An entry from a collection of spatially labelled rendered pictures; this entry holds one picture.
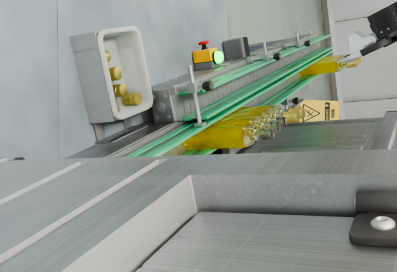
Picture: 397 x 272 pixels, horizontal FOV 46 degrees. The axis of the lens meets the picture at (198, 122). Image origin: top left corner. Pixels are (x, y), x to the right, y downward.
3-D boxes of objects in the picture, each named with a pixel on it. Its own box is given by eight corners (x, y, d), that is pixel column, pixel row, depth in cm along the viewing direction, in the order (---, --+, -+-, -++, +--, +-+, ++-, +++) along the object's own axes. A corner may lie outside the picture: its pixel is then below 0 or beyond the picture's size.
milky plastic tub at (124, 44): (90, 124, 117) (117, 122, 113) (70, 35, 113) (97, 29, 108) (130, 109, 132) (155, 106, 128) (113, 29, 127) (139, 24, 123)
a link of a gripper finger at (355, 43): (331, 44, 112) (367, 25, 109) (342, 65, 112) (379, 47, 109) (331, 44, 109) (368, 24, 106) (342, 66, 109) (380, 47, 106)
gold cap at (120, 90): (105, 86, 120) (118, 84, 118) (113, 83, 124) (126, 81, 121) (108, 99, 121) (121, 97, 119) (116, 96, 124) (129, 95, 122)
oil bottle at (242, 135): (184, 150, 133) (254, 148, 122) (181, 131, 131) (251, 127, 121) (193, 144, 137) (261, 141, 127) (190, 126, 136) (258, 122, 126)
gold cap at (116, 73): (99, 69, 119) (113, 67, 117) (107, 67, 122) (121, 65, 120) (101, 83, 119) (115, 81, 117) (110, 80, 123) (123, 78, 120)
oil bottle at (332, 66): (299, 76, 241) (355, 70, 227) (298, 65, 240) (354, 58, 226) (302, 74, 246) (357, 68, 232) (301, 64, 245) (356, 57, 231)
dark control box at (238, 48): (224, 60, 191) (243, 58, 187) (221, 41, 189) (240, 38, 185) (232, 58, 198) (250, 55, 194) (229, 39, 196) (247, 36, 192)
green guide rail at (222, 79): (178, 96, 130) (203, 93, 126) (177, 92, 130) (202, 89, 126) (318, 37, 280) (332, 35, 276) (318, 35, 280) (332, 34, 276)
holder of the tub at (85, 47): (94, 144, 118) (118, 143, 115) (70, 36, 113) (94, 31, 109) (132, 126, 133) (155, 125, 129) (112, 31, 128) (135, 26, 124)
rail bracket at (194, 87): (175, 129, 128) (215, 126, 122) (164, 69, 125) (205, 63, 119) (181, 126, 131) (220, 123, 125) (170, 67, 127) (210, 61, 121)
